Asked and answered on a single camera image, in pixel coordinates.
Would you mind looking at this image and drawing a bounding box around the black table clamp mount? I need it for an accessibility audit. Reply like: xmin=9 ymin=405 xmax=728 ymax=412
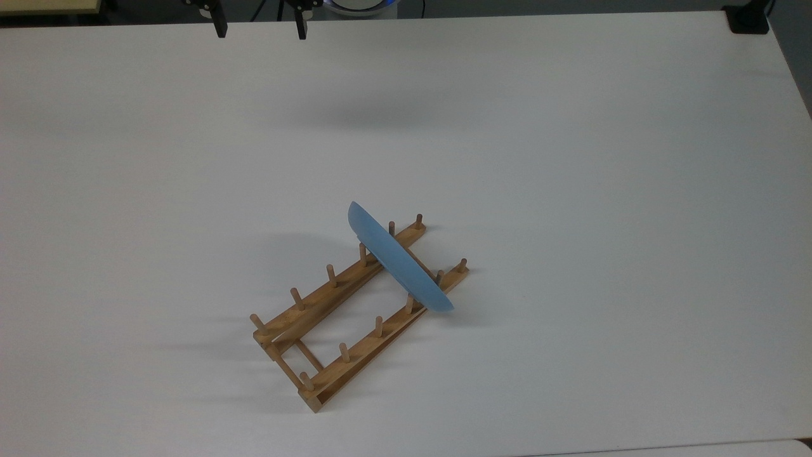
xmin=723 ymin=0 xmax=776 ymax=34

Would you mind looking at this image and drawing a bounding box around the wooden plate rack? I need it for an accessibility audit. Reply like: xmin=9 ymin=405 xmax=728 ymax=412
xmin=249 ymin=214 xmax=470 ymax=414

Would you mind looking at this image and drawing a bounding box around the light wooden desk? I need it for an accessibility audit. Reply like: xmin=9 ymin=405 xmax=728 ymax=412
xmin=0 ymin=0 xmax=102 ymax=17

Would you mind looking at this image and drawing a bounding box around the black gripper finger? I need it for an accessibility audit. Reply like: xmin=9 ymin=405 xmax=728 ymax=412
xmin=187 ymin=0 xmax=228 ymax=39
xmin=284 ymin=0 xmax=316 ymax=41

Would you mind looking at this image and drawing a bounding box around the blue round plate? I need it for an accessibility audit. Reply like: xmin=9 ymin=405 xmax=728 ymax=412
xmin=348 ymin=201 xmax=455 ymax=313

